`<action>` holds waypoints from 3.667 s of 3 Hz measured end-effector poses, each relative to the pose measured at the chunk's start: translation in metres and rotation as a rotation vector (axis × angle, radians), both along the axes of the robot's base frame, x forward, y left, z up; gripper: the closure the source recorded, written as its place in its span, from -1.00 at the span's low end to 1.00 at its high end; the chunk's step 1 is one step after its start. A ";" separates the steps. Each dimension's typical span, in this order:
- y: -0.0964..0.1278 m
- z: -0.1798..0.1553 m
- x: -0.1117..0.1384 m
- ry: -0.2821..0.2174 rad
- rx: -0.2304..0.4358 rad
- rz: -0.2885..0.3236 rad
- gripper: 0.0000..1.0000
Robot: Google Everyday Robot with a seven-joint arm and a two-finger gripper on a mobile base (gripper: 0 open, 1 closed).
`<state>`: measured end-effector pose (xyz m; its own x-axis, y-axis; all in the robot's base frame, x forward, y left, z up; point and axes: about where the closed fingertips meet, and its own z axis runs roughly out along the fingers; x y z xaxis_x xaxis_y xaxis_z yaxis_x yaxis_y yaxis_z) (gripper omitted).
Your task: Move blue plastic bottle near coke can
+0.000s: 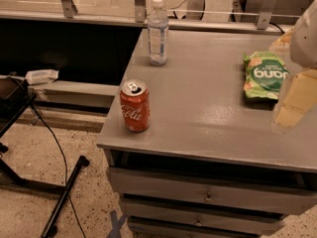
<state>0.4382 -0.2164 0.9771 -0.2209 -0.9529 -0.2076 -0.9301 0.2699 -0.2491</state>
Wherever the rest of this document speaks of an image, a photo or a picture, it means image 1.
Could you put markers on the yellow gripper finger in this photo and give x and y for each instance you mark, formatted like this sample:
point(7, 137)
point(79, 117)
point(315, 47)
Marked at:
point(297, 96)
point(282, 44)

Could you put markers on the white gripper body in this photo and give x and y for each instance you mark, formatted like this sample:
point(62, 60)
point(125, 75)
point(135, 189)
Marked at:
point(305, 42)

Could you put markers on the clear blue plastic water bottle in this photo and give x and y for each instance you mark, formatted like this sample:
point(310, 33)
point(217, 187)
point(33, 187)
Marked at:
point(158, 33)

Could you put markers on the red coke can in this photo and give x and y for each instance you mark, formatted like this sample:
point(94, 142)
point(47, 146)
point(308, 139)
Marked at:
point(135, 105)

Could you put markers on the green chip bag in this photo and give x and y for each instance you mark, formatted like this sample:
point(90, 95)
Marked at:
point(265, 73)

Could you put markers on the grey drawer cabinet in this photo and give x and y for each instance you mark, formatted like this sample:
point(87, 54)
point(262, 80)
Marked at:
point(202, 127)

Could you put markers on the top grey drawer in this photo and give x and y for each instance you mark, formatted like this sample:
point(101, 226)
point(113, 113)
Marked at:
point(249, 196)

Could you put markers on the grey drawer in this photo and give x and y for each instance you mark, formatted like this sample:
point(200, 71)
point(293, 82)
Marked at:
point(200, 217)
point(168, 229)
point(249, 196)

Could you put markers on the middle grey drawer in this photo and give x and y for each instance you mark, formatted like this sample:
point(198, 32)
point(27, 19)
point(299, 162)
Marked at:
point(200, 217)

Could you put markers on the bottom grey drawer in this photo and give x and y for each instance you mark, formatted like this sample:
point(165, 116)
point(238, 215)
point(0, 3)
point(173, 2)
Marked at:
point(168, 229)

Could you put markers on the white wipes packet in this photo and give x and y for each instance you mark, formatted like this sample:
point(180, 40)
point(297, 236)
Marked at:
point(41, 76)

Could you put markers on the grey window ledge rail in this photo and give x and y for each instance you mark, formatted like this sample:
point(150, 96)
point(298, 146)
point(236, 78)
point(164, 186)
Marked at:
point(183, 25)

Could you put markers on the right metal bracket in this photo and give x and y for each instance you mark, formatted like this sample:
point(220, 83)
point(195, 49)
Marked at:
point(265, 14)

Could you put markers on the metal bracket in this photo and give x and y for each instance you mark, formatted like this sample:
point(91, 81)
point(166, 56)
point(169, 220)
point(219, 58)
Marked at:
point(140, 10)
point(265, 14)
point(69, 8)

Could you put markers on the middle metal bracket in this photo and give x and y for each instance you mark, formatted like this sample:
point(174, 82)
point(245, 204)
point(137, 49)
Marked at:
point(140, 10)

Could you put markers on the left metal bracket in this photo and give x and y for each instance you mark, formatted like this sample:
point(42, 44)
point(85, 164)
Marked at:
point(69, 8)

